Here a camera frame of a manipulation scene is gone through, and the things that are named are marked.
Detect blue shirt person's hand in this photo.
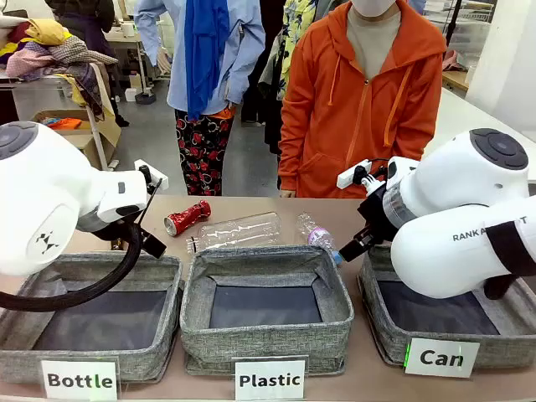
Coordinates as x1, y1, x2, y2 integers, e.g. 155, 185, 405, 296
157, 46, 173, 76

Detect grey fabric basket marked Plastic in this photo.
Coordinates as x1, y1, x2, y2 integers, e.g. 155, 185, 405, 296
179, 245, 355, 377

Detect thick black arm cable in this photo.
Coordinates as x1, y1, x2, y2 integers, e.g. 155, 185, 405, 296
0, 221, 144, 313

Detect clear plastic storage drawers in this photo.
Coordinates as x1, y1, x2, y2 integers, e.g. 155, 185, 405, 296
454, 0, 499, 45

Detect open cardboard box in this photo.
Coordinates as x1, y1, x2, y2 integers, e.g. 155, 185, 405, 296
32, 108, 122, 171

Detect white sign reading Bottle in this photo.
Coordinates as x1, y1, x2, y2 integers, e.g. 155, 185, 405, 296
40, 358, 120, 400

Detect yellow floral garment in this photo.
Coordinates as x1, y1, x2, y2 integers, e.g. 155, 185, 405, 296
258, 0, 353, 101

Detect white work table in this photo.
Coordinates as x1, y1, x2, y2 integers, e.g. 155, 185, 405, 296
104, 27, 151, 95

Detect white sign reading Can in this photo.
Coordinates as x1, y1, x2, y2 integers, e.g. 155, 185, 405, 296
404, 338, 481, 379

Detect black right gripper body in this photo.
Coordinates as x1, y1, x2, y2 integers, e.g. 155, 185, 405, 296
357, 183, 404, 246

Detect small purple label plastic bottle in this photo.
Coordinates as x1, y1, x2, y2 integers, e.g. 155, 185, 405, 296
296, 212, 343, 267

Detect person in orange hoodie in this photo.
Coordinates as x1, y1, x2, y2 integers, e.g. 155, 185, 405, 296
277, 0, 448, 198

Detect pink cloth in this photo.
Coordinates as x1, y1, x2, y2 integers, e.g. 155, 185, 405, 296
441, 49, 466, 73

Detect white table with clothes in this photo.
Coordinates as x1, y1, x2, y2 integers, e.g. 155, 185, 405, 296
0, 62, 121, 171

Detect pile of colourful clothes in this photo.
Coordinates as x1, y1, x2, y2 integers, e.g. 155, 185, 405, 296
0, 16, 120, 122

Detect grey fabric basket marked Can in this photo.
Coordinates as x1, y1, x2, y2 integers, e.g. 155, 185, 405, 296
357, 245, 536, 370

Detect white sign reading Plastic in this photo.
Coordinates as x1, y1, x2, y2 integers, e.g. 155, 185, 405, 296
234, 358, 307, 402

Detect person in light blue shirt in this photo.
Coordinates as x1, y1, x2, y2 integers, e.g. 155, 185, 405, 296
133, 0, 267, 197

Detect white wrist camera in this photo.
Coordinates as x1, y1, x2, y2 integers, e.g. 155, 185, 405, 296
337, 157, 389, 198
133, 158, 169, 196

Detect black stand pole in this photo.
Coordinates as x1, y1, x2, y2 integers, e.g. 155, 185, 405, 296
444, 0, 464, 47

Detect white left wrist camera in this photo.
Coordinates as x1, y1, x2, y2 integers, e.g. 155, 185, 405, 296
133, 158, 169, 196

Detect large clear plastic bottle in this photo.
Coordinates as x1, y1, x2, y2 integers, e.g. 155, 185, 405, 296
186, 212, 281, 254

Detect grey fabric basket marked Bottle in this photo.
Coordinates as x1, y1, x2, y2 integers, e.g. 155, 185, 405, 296
0, 250, 184, 384

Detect crushed red can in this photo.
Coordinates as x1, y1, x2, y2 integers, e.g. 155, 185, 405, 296
163, 199, 212, 238

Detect orange sleeved right forearm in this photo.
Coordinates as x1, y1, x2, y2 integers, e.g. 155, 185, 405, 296
277, 95, 312, 193

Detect orange sleeved left forearm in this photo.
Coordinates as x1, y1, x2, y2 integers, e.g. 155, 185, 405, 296
399, 83, 444, 165

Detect white face mask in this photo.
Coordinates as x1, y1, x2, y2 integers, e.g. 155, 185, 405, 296
350, 0, 398, 18

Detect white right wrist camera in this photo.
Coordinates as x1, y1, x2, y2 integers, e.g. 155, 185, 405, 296
337, 157, 389, 198

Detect person in dark clothes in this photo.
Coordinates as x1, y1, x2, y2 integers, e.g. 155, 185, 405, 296
44, 0, 131, 129

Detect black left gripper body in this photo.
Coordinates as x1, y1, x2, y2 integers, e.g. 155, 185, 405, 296
140, 228, 168, 260

